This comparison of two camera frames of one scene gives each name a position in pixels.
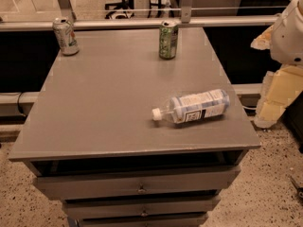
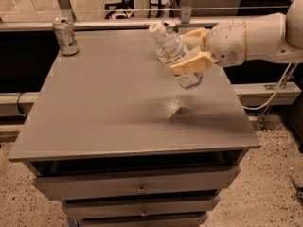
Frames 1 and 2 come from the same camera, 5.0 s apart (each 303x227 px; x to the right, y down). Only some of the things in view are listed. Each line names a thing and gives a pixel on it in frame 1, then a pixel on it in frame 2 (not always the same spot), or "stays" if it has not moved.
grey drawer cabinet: (89, 137) stays
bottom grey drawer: (142, 219) stays
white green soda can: (64, 31) stays
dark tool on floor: (299, 190) stays
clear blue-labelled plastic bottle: (196, 106) -> (171, 49)
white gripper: (288, 40) -> (225, 43)
